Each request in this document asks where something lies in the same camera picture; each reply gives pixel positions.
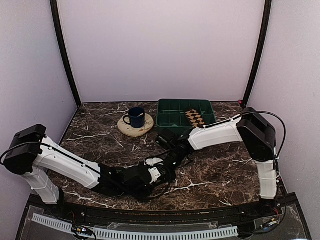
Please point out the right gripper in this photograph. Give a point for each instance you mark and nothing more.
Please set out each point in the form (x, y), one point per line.
(170, 175)

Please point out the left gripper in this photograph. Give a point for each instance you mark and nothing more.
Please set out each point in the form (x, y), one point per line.
(146, 194)

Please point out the brown argyle sock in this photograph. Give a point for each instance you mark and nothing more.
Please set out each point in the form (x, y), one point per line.
(195, 118)

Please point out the green divided plastic tray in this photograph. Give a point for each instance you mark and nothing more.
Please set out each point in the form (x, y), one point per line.
(171, 114)

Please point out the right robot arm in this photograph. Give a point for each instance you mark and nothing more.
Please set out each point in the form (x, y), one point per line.
(249, 127)

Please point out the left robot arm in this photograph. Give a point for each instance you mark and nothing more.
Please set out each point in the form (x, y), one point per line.
(32, 151)

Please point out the dark blue enamel mug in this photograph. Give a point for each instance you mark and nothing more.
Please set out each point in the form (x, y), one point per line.
(135, 117)

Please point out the cream round coaster plate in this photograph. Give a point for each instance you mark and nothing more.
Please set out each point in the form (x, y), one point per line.
(132, 132)

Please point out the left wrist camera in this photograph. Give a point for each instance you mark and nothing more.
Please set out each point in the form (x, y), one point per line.
(154, 175)

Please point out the white slotted cable duct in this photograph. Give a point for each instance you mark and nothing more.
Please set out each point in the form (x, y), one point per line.
(119, 231)

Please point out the black front rail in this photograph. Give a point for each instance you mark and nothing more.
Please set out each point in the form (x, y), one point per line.
(241, 214)

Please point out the right black frame post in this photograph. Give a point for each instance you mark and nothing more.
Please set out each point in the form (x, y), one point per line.
(258, 53)

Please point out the black frame post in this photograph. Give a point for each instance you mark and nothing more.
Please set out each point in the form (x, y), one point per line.
(258, 53)
(63, 51)

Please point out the left black frame post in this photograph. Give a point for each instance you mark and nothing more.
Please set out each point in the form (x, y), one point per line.
(63, 51)

